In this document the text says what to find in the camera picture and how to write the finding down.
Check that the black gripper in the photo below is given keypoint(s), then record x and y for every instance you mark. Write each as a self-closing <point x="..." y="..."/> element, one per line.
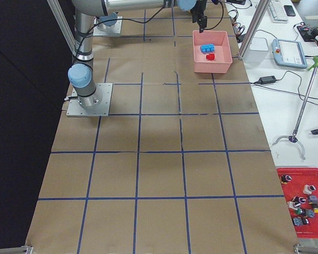
<point x="196" y="11"/>

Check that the blue toy block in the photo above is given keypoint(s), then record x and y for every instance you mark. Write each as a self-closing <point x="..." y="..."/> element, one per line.
<point x="207" y="48"/>

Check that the red toy block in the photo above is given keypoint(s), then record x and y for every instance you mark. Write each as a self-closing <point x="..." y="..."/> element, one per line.
<point x="210" y="57"/>

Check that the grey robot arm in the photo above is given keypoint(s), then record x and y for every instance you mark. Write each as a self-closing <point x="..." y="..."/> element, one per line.
<point x="80" y="74"/>
<point x="106" y="22"/>

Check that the pink plastic box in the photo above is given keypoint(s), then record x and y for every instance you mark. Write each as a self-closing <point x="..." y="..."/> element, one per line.
<point x="223" y="56"/>

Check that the white plastic container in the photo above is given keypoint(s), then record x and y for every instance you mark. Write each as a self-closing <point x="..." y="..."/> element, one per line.
<point x="256" y="52"/>

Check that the white keyboard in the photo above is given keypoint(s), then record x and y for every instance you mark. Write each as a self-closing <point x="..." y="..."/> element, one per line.
<point x="277" y="12"/>

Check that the black power adapter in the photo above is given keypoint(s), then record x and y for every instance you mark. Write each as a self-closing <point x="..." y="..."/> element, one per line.
<point x="267" y="80"/>

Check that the black smartphone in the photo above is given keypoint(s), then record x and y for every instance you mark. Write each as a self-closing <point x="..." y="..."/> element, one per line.
<point x="289" y="10"/>

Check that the robot teach pendant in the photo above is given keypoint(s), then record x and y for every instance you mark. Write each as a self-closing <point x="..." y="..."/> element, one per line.
<point x="288" y="53"/>

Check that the silver reacher grabber tool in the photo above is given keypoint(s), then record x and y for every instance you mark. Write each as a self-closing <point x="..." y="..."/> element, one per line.
<point x="292" y="138"/>

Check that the aluminium frame post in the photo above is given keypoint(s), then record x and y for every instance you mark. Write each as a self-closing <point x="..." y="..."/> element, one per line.
<point x="256" y="19"/>

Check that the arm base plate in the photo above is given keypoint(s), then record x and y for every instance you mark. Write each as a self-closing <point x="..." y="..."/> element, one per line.
<point x="108" y="29"/>
<point x="97" y="104"/>

